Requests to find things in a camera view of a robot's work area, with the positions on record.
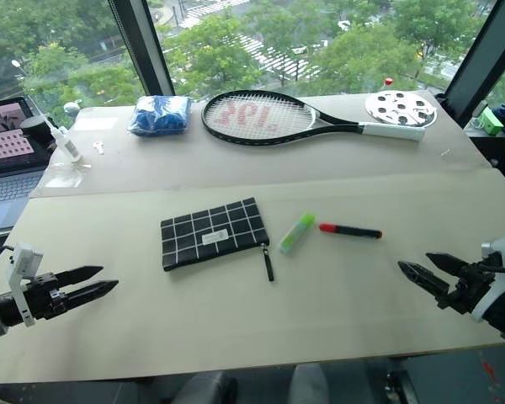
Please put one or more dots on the green highlighter pen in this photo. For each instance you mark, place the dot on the green highlighter pen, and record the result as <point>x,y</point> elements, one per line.
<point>296,233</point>

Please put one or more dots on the black window frame pillar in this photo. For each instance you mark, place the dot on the black window frame pillar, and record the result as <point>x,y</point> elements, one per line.
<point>480,54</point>
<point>143,46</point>

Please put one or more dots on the black white-grid pencil case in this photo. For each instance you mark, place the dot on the black white-grid pencil case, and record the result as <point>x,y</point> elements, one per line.
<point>210,233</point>

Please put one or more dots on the blue cloth in plastic bag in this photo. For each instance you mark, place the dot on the blue cloth in plastic bag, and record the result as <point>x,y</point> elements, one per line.
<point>160,115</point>

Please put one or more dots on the red bottle cap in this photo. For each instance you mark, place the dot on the red bottle cap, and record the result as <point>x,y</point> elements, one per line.
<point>389,81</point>

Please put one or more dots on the black round cylinder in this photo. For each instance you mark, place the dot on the black round cylinder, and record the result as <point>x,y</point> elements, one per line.
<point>33,126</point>

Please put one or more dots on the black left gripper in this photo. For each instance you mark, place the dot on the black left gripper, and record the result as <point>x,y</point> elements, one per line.
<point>46,296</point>

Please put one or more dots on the black and white tennis racket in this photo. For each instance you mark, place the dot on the black and white tennis racket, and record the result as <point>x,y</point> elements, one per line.
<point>256,139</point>

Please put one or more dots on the clear plastic sheet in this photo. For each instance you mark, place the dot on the clear plastic sheet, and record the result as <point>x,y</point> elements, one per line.
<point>63,177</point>

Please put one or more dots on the small white scrap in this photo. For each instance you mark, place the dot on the small white scrap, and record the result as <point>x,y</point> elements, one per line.
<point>446,152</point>

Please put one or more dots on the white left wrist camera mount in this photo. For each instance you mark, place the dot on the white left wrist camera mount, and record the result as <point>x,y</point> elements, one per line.
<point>22,261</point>

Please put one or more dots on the small white key-shaped piece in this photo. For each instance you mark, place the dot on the small white key-shaped piece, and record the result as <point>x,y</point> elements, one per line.
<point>99,147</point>

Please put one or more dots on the white glue tube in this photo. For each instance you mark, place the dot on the white glue tube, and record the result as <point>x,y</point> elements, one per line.
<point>65,143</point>

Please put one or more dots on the pale round ball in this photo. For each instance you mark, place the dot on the pale round ball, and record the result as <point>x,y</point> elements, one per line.
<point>71,107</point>

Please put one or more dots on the green box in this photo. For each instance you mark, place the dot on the green box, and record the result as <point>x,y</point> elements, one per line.
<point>491,122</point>

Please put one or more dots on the grey laptop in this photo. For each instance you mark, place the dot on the grey laptop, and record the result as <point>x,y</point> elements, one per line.
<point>8,185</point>

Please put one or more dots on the red and black marker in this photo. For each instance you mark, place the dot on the red and black marker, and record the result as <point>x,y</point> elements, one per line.
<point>353,231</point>

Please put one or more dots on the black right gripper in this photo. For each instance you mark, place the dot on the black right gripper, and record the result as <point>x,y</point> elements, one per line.
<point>467,290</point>

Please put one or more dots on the white perforated round disc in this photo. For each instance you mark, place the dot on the white perforated round disc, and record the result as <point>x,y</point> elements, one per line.
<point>400,107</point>

